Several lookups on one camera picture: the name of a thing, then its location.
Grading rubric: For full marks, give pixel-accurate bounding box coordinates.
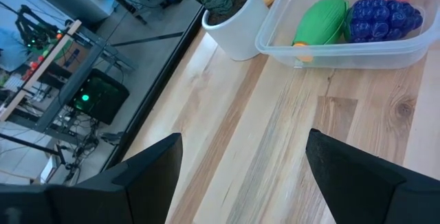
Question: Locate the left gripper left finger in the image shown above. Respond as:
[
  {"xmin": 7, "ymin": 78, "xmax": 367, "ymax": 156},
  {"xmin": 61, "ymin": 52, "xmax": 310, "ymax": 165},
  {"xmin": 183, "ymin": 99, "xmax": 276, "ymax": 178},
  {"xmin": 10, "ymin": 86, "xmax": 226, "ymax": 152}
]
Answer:
[{"xmin": 46, "ymin": 133, "xmax": 184, "ymax": 224}]

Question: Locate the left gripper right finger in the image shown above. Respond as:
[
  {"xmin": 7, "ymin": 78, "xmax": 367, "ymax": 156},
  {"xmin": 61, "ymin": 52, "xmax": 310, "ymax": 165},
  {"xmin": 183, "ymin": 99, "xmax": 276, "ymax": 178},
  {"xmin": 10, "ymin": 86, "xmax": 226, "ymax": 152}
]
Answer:
[{"xmin": 305, "ymin": 128, "xmax": 440, "ymax": 224}]

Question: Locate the green toy corn cob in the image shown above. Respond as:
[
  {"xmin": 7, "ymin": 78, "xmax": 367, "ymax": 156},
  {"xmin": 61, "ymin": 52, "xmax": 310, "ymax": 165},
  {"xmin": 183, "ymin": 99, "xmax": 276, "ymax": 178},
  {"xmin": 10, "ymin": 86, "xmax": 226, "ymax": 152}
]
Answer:
[{"xmin": 291, "ymin": 0, "xmax": 350, "ymax": 63}]

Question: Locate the clear plastic tupperware container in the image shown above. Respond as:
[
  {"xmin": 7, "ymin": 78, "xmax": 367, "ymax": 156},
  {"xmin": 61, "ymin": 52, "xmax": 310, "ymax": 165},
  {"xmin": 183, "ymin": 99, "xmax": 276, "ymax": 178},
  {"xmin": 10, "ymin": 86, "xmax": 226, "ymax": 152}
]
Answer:
[{"xmin": 254, "ymin": 0, "xmax": 440, "ymax": 70}]

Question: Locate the black computer tower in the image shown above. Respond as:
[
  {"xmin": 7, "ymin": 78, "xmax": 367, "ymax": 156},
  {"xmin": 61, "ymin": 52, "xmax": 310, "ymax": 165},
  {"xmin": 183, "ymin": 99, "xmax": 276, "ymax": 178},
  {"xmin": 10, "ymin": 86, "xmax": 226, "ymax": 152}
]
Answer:
[{"xmin": 67, "ymin": 68, "xmax": 131, "ymax": 126}]

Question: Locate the white floor box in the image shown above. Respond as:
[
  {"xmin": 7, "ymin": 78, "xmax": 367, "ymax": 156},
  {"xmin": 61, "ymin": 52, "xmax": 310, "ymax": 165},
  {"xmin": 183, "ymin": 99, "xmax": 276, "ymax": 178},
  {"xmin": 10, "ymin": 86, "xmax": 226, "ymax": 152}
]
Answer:
[{"xmin": 38, "ymin": 154, "xmax": 60, "ymax": 184}]

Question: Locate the white plant pot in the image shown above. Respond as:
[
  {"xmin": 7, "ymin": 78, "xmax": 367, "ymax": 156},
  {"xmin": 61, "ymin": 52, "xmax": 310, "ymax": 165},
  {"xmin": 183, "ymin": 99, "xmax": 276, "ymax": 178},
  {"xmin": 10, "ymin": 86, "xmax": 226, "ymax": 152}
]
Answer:
[{"xmin": 201, "ymin": 0, "xmax": 270, "ymax": 62}]

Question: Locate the person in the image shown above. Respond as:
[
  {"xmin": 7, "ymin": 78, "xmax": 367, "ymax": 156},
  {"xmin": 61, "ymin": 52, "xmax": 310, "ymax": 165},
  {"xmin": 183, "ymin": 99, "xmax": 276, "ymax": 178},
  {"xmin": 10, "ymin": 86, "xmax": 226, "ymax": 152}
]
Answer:
[{"xmin": 0, "ymin": 27, "xmax": 31, "ymax": 73}]

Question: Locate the floor cable tangle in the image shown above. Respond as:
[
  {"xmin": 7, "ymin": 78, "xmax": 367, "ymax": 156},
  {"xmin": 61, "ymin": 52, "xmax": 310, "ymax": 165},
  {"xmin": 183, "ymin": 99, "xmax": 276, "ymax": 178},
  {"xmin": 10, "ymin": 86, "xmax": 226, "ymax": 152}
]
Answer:
[{"xmin": 51, "ymin": 120, "xmax": 127, "ymax": 183}]

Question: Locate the black aluminium table frame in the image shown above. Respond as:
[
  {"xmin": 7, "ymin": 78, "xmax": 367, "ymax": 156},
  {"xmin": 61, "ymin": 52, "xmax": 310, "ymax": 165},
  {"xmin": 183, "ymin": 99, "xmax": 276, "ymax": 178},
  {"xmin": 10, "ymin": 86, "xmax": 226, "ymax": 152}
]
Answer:
[{"xmin": 100, "ymin": 3, "xmax": 207, "ymax": 172}]

